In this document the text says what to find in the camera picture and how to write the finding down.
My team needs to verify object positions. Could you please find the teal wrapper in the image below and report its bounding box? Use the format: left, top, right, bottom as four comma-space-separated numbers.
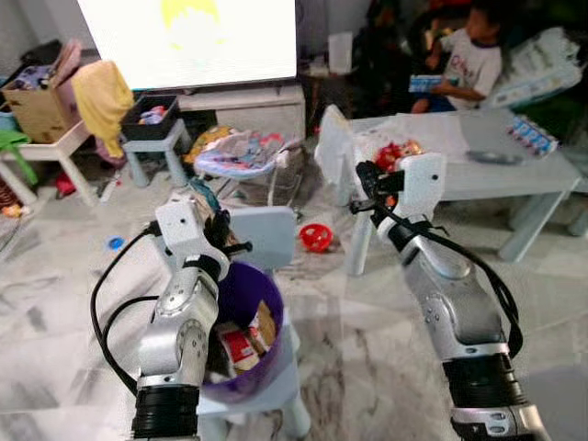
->
189, 179, 222, 216

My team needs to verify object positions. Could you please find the purple rubbish bin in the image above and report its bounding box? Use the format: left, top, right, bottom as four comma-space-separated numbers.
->
197, 261, 287, 402

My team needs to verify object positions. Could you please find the red snack packet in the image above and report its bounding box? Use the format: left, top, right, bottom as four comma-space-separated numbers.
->
372, 138, 426, 173

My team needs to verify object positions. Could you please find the white plastic bag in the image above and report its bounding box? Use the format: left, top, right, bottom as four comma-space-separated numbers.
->
314, 104, 370, 190

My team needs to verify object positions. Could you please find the pale grey child chair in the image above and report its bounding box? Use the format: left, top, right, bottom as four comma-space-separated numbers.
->
197, 206, 313, 438

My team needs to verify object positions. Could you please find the red ball toy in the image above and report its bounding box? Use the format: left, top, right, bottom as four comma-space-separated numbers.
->
299, 222, 334, 254

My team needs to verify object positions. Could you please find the patterned baby bouncer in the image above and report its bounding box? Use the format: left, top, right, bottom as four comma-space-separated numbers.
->
192, 127, 305, 182

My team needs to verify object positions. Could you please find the grey low table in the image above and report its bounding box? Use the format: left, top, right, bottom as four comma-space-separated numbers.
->
347, 110, 585, 277

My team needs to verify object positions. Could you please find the brown paper packet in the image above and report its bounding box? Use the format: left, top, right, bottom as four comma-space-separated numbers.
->
252, 301, 278, 356

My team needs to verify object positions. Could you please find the small grey stool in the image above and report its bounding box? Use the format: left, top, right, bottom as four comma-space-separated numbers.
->
120, 119, 192, 190

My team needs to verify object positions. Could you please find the red white packet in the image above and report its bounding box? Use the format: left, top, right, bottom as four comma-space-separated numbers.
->
222, 326, 262, 370

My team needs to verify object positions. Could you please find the grey flat plate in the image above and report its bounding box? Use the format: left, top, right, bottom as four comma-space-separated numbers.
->
465, 149, 526, 167

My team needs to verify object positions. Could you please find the white television console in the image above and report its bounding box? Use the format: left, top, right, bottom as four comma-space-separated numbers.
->
136, 84, 307, 141

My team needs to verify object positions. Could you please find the white cup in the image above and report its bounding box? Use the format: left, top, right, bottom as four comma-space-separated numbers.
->
328, 32, 356, 75

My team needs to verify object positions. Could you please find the black storage basket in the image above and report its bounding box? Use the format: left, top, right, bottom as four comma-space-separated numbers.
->
120, 94, 183, 141

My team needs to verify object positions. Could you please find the child in white shirt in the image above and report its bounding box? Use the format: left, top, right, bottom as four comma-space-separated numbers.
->
410, 4, 504, 115

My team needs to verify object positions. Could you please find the pack of small drink bottles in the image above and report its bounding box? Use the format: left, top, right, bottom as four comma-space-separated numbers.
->
507, 114, 560, 156

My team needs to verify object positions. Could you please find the white side table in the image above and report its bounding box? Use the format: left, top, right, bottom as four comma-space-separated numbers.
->
0, 119, 98, 209

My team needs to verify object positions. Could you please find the bright television screen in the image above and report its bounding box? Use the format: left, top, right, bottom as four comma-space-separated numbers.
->
75, 0, 299, 92

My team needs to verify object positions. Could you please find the large white plastic pack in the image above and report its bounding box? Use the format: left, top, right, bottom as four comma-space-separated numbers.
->
491, 27, 582, 110

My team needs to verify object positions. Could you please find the brown cardboard box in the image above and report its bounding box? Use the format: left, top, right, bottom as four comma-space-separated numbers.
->
2, 40, 85, 144

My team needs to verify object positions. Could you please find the green plastic stool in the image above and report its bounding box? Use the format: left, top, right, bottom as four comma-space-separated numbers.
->
0, 129, 39, 186

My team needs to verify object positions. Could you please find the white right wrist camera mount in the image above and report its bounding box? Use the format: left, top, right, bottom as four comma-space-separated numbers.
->
397, 153, 448, 222

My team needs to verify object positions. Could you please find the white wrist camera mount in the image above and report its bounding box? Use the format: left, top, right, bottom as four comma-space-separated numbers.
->
397, 153, 448, 222
153, 195, 231, 277

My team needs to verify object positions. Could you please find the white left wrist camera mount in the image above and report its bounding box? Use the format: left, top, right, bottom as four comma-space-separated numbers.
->
153, 195, 231, 277

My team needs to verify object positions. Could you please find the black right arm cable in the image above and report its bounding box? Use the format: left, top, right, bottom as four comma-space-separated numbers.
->
371, 197, 526, 360

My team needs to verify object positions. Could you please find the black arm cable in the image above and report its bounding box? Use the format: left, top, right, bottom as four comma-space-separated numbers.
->
371, 197, 526, 360
89, 225, 163, 398

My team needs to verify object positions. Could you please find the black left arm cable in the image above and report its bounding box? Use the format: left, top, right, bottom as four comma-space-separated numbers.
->
89, 225, 163, 398

